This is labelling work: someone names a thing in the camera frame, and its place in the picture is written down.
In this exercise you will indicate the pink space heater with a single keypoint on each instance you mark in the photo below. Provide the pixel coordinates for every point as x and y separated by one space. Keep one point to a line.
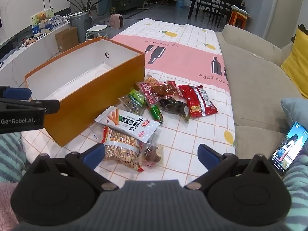
116 21

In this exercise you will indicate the red label meat packet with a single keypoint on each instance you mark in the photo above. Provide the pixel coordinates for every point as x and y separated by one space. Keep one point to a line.
163 90

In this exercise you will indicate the clear cracker packet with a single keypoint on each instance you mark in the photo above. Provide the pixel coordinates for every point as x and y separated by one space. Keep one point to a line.
120 149

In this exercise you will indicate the dark seaweed packet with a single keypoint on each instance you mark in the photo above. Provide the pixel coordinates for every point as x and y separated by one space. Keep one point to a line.
173 105

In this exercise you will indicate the bear picture card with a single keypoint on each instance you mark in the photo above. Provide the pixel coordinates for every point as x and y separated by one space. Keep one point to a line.
43 16

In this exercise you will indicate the green raisin packet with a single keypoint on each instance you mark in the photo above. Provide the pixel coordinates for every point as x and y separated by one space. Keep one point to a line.
134 101

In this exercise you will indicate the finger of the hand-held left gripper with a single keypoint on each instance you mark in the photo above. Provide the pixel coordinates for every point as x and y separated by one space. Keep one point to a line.
18 93
48 106

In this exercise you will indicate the light blue cushion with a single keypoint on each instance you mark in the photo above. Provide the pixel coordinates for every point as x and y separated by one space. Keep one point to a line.
296 110

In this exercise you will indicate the orange stool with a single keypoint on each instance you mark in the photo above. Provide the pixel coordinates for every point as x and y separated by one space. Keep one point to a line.
237 16

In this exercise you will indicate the green sausage stick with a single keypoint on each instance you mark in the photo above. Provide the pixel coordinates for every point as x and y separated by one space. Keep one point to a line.
156 113

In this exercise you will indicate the black dining chair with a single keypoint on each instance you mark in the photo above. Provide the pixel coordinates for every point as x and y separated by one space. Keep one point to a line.
225 10

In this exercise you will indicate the row of small figurines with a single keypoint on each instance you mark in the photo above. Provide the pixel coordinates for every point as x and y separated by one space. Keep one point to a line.
30 42

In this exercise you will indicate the orange cardboard box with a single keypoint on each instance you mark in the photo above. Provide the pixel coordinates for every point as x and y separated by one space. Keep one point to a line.
96 105

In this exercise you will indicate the pink fuzzy blanket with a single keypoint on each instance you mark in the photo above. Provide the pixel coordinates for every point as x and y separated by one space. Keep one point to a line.
6 202

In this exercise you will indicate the smartphone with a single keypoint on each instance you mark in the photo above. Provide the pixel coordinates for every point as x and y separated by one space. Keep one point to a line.
286 149

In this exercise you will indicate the clear brown snack packet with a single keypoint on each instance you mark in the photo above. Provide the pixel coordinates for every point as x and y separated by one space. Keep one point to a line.
151 155

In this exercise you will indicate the white low cabinet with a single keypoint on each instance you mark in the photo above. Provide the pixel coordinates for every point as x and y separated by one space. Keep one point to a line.
36 50

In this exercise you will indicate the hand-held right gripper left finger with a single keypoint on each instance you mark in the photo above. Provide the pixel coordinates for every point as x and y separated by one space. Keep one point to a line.
95 152

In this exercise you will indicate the clear tan snack packet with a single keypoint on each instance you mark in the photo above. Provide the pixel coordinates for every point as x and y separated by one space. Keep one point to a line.
151 79

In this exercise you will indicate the long leaf plant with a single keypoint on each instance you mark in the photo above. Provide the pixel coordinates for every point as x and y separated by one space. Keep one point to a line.
84 4

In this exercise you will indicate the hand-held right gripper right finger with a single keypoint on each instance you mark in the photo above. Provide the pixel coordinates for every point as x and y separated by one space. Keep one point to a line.
207 152

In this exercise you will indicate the beige sofa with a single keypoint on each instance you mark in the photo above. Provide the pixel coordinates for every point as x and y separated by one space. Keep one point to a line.
252 81

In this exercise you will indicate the blue water jug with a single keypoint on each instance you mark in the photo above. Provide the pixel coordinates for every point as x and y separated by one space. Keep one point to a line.
180 2

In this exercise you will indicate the grey plant bin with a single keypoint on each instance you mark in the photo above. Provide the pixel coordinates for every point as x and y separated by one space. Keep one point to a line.
80 26

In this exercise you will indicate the blue white packages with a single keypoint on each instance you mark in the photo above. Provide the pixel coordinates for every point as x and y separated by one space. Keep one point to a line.
56 21

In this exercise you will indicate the yellow cushion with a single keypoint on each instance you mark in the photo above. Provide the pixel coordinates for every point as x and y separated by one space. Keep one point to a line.
297 60

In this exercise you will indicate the red spicy snack packet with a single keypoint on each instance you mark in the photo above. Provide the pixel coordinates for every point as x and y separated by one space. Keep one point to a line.
199 101

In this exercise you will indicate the pink white printed tablecloth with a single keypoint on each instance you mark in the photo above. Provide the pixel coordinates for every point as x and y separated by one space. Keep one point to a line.
182 53

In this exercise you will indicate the white round stool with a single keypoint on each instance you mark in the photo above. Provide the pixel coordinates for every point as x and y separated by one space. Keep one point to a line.
96 28

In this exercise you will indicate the brown cardboard carton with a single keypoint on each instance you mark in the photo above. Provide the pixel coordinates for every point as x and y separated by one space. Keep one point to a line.
67 39

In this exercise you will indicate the white breadstick packet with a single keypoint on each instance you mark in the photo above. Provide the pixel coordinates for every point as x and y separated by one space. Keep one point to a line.
134 125

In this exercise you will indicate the person's striped clothing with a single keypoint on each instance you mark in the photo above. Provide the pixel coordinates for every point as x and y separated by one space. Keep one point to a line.
298 185

